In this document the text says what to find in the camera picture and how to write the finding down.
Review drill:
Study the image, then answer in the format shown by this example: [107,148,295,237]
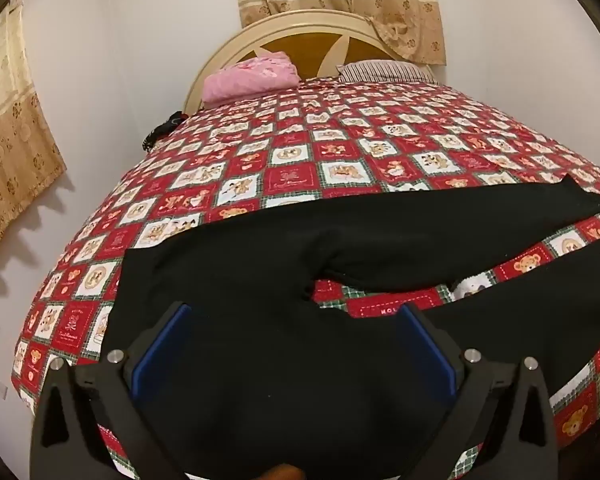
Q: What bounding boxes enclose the pink folded blanket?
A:
[201,51,301,108]

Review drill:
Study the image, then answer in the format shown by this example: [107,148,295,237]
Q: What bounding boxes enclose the cream wooden headboard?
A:
[182,9,433,113]

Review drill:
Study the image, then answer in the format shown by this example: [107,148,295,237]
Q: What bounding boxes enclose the striped pillow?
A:
[336,60,441,85]

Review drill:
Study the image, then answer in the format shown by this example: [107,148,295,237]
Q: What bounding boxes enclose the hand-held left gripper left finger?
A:
[30,302,194,480]

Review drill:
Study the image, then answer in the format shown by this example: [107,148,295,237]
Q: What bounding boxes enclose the black pants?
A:
[97,174,600,480]

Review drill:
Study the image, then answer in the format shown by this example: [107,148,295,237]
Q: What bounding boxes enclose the red printed bed blanket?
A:
[11,76,600,480]

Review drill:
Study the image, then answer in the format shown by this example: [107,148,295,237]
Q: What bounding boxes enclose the small black cloth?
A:
[141,111,188,152]

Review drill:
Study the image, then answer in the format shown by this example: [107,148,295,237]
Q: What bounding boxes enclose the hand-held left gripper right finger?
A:
[392,303,559,480]

